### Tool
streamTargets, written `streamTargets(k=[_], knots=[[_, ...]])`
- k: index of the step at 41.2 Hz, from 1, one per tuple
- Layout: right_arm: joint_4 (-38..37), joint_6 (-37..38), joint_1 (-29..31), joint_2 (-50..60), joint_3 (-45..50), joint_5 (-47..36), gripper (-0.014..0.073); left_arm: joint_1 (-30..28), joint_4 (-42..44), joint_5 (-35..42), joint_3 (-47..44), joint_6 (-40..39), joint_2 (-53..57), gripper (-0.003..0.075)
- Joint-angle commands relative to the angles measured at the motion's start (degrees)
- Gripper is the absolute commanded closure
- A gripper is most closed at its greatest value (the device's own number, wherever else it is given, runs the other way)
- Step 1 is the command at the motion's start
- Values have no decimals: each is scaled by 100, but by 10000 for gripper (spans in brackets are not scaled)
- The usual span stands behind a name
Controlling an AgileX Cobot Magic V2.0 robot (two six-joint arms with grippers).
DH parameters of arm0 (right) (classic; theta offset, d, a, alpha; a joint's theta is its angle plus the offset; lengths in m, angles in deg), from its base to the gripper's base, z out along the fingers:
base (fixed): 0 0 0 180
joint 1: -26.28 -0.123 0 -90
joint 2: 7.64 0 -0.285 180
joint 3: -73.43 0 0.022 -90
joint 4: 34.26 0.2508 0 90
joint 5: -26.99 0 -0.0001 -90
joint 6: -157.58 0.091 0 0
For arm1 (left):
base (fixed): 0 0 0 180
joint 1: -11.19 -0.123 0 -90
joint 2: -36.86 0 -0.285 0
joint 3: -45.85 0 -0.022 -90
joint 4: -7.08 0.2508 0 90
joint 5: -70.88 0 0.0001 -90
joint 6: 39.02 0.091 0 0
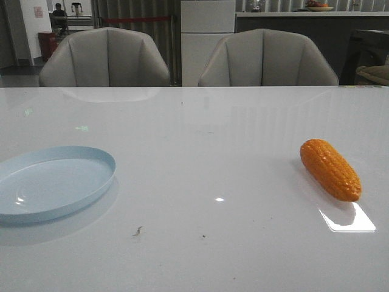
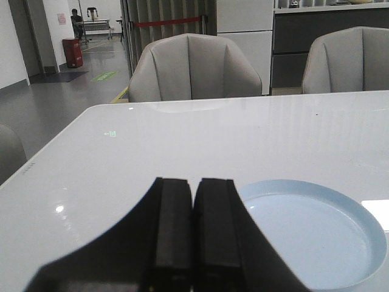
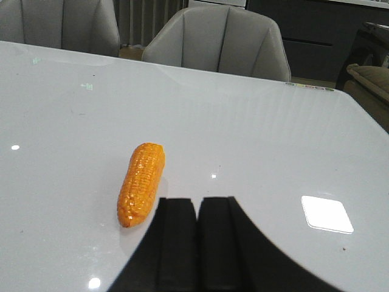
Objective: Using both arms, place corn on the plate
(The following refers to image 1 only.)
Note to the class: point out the white cabinet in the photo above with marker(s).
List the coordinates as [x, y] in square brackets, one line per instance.
[203, 24]

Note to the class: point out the glass jar on counter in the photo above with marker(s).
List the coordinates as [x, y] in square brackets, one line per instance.
[255, 6]

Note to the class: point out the dark grey counter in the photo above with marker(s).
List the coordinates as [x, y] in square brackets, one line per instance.
[330, 31]

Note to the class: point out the light blue round plate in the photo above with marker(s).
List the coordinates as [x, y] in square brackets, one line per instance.
[53, 182]

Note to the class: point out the pink wall poster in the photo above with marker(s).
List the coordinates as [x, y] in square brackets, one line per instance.
[38, 12]

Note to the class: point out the orange plastic corn cob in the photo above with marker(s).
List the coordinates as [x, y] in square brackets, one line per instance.
[331, 170]

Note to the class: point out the fruit bowl on counter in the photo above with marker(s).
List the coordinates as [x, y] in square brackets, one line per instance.
[317, 6]

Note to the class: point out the left beige upholstered chair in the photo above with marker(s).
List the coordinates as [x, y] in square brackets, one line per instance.
[106, 57]

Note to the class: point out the beige cushion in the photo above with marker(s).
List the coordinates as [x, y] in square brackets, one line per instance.
[375, 74]

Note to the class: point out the seated person in background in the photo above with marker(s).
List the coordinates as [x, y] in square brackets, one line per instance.
[58, 19]

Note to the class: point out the right beige upholstered chair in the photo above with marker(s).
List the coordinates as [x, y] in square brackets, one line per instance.
[264, 57]

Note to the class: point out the red barrier belt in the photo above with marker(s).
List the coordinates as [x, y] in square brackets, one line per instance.
[136, 20]

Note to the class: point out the beige upholstered chair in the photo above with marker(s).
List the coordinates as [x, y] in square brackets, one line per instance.
[106, 57]
[264, 57]

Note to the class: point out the red trash bin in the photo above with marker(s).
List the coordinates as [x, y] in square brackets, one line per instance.
[48, 44]

